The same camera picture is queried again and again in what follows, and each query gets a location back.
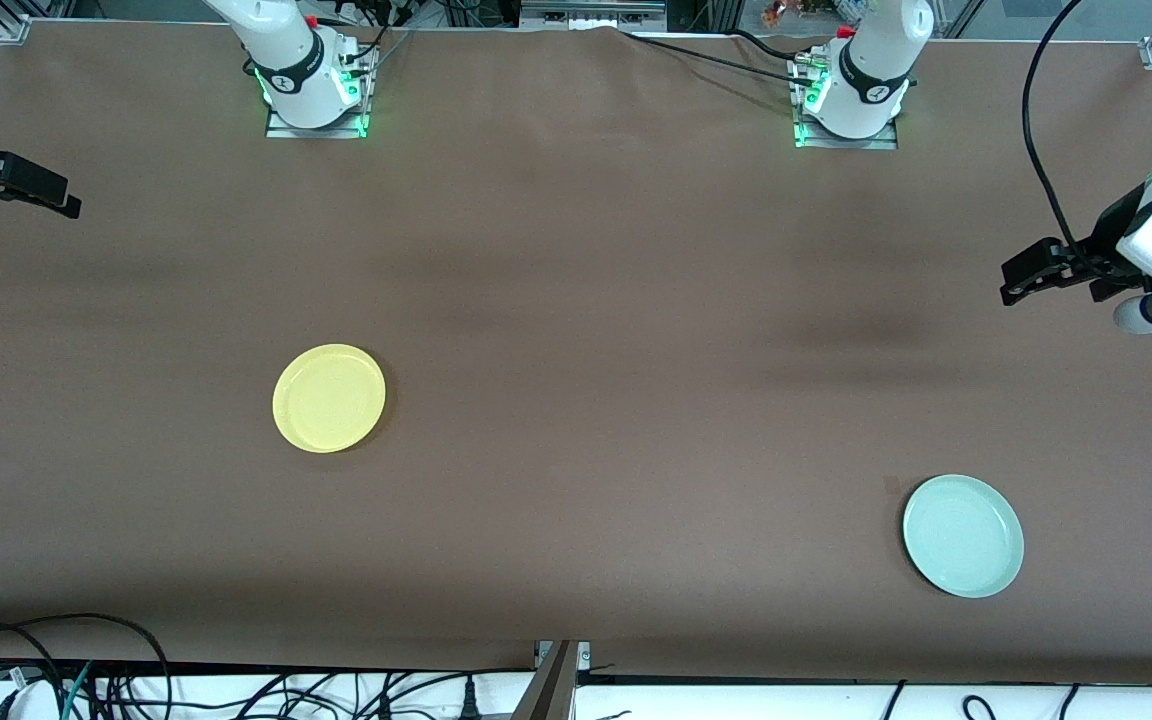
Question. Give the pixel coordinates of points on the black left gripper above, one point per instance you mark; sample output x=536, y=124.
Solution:
x=1107, y=237

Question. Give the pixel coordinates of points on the pale green round plate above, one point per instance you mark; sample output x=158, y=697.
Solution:
x=963, y=536

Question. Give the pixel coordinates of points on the yellow round plate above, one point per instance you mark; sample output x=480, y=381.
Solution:
x=329, y=398

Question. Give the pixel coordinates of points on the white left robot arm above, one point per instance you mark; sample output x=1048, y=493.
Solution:
x=876, y=60

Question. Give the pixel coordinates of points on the colourful background items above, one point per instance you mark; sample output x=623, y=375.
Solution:
x=796, y=10

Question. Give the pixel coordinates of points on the brown table cloth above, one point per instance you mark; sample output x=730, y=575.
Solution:
x=576, y=450

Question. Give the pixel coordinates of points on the aluminium profile beam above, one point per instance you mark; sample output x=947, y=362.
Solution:
x=548, y=690

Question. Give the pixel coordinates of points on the black power plug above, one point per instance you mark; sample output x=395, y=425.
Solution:
x=470, y=700

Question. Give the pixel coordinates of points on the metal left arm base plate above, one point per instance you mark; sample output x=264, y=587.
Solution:
x=886, y=143

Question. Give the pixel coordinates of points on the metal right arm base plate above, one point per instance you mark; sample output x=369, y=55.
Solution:
x=351, y=125

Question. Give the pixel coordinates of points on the grey metal bracket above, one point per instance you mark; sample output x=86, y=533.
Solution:
x=591, y=15

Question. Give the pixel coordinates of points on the small metal corner bracket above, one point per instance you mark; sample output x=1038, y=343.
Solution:
x=584, y=655

